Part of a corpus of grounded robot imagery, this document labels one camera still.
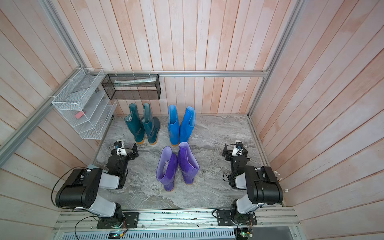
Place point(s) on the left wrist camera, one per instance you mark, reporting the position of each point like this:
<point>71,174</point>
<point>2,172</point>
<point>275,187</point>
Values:
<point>119,148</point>

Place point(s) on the teal rain boot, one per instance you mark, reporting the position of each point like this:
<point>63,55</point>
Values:
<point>134,124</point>
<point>151,124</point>

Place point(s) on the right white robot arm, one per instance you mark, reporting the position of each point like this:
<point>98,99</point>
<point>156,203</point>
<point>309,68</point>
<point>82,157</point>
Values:
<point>261,185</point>

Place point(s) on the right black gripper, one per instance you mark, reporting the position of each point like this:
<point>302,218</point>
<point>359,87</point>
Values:
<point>229,154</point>

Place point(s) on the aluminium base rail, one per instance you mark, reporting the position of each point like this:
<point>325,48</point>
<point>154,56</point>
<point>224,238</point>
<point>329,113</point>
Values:
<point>190,224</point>

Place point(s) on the black wire mesh basket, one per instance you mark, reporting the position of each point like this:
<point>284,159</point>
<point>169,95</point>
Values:
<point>122,87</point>

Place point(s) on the white wire mesh shelf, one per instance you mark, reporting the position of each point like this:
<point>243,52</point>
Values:
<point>82,93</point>

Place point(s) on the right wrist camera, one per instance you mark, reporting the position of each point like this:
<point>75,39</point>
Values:
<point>238,149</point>

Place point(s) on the purple rain boot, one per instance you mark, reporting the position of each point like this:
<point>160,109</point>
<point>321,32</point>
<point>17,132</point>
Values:
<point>167,167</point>
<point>187,162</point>

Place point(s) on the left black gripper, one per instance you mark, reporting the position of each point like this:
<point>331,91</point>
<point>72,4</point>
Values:
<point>135,152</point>

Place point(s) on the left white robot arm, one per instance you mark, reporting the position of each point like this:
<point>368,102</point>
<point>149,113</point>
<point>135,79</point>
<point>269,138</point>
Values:
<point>80,190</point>

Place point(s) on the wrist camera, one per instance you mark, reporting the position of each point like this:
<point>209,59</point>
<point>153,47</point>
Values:
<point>238,149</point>
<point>119,148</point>

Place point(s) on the blue rain boot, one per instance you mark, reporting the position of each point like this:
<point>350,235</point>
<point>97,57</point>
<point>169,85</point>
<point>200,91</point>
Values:
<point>188,124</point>
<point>174,126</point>

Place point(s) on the pink eraser block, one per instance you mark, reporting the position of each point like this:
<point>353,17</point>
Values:
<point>79,114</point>

